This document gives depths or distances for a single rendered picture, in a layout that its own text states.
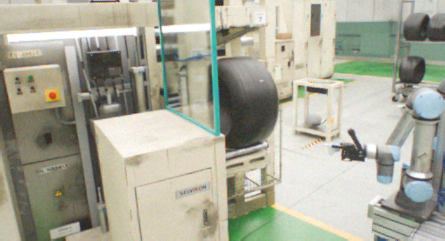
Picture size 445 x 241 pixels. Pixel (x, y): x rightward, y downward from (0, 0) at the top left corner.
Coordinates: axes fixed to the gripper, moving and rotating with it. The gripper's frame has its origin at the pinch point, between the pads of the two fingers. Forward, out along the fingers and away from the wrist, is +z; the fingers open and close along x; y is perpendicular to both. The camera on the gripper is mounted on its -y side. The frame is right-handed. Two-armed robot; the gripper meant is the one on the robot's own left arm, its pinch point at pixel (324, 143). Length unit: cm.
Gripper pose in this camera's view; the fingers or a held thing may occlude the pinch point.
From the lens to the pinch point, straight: 190.5
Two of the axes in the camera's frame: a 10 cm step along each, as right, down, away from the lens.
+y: -0.1, 9.9, 1.4
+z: -9.4, -0.6, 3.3
